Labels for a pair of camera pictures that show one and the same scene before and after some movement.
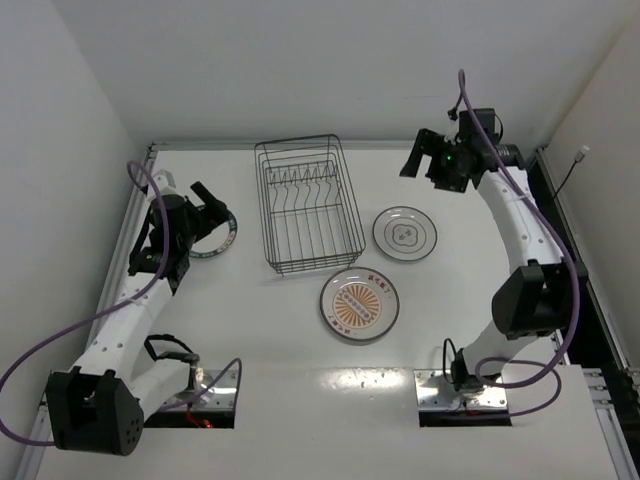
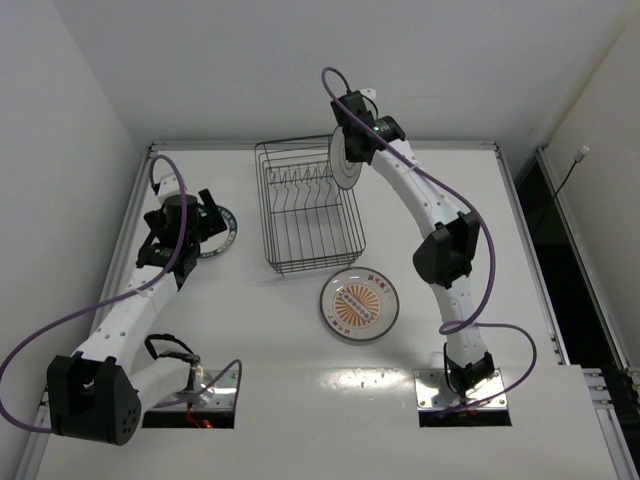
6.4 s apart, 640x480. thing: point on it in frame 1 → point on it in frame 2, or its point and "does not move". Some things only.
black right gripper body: x=435 y=163 → x=353 y=145
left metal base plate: x=221 y=396 does not move
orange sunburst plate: x=359 y=303 does not move
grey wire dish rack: x=311 y=216 does not move
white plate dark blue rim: x=217 y=240 does not move
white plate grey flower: x=405 y=233 → x=345 y=172
